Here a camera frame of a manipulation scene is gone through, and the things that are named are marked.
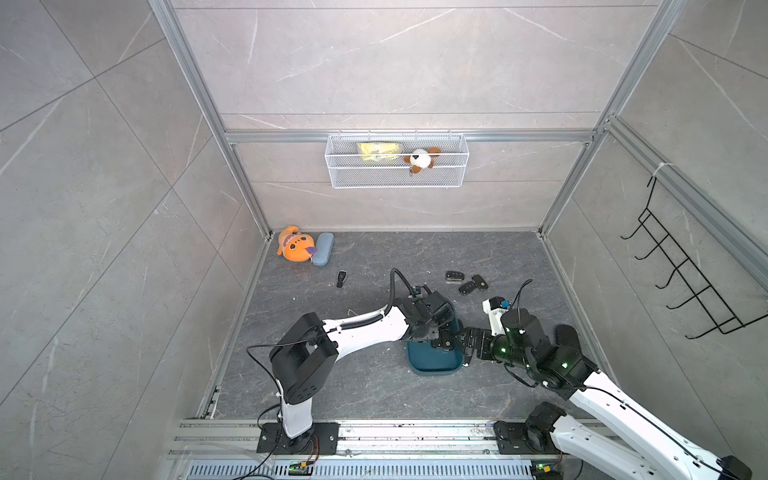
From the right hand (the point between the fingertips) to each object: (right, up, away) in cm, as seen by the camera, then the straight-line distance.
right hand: (466, 337), depth 75 cm
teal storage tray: (-9, -10, +11) cm, 18 cm away
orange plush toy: (-54, +25, +29) cm, 66 cm away
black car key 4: (-37, +13, +29) cm, 49 cm away
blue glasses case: (-45, +23, +37) cm, 62 cm away
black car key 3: (+7, +10, +26) cm, 29 cm away
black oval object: (+35, -4, +15) cm, 38 cm away
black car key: (+3, +14, +29) cm, 32 cm away
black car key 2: (+12, +11, +27) cm, 31 cm away
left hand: (-7, 0, +10) cm, 13 cm away
